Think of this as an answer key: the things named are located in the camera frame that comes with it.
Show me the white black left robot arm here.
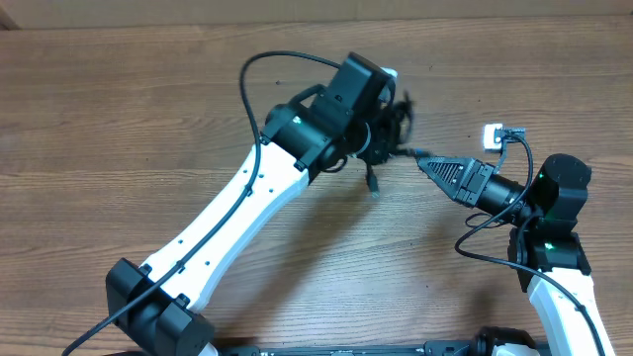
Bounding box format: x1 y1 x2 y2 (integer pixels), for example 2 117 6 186
106 52 398 355

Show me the black cable bundle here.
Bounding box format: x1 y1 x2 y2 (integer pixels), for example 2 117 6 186
363 91 434 199

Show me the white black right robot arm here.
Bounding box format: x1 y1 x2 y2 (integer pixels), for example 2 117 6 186
417 153 614 355

